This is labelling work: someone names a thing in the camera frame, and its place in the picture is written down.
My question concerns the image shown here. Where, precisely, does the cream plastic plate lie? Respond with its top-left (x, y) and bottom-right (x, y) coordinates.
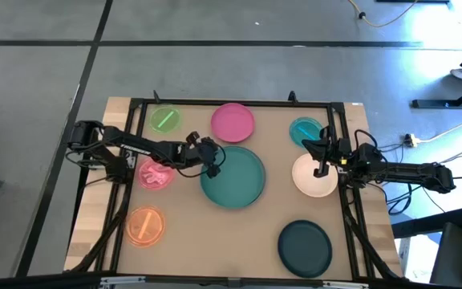
top-left (291, 153), bottom-right (339, 198)

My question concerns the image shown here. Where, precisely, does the yellow extension cable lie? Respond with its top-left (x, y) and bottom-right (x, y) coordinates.
top-left (346, 0), bottom-right (419, 29)

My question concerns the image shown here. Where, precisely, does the black desk foot bar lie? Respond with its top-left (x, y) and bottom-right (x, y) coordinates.
top-left (411, 78), bottom-right (462, 110)

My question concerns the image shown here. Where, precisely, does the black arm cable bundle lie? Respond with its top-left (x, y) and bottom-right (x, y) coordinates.
top-left (381, 182), bottom-right (447, 217)

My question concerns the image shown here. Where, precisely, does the small translucent cyan plate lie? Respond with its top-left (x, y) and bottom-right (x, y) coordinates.
top-left (289, 116), bottom-right (325, 149)

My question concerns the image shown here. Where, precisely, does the tan table mat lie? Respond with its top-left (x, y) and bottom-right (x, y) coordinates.
top-left (116, 103), bottom-right (355, 281)

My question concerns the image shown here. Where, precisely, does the white power cable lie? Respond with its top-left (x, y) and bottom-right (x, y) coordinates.
top-left (417, 111), bottom-right (462, 145)

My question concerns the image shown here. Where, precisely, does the grey laptop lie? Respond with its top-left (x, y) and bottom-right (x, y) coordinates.
top-left (429, 222), bottom-right (462, 289)

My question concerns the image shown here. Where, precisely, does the opaque pink plastic plate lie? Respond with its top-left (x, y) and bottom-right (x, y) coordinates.
top-left (210, 102), bottom-right (256, 144)

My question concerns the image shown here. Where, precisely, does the black metal table frame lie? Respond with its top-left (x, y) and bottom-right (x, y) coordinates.
top-left (68, 90), bottom-right (408, 289)

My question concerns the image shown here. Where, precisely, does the dark green plastic plate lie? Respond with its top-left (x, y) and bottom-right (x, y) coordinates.
top-left (277, 219), bottom-right (334, 279)

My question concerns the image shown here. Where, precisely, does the black floor crossbar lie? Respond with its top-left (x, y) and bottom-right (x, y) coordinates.
top-left (391, 207), bottom-right (462, 240)

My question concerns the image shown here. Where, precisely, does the small translucent pink plate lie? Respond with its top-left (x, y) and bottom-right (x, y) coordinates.
top-left (137, 158), bottom-right (176, 191)

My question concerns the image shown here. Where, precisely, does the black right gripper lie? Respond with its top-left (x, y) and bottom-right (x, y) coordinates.
top-left (301, 125), bottom-right (353, 179)

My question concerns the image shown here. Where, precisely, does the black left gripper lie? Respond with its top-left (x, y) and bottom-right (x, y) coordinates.
top-left (185, 131), bottom-right (222, 180)

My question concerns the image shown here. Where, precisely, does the large teal plastic plate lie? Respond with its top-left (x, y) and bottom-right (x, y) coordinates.
top-left (199, 145), bottom-right (267, 210)

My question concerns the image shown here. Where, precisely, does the small translucent green plate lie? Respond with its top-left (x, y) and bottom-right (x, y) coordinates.
top-left (148, 104), bottom-right (182, 134)

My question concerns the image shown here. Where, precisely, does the small translucent orange plate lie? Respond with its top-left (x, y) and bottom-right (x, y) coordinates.
top-left (124, 206), bottom-right (167, 248)

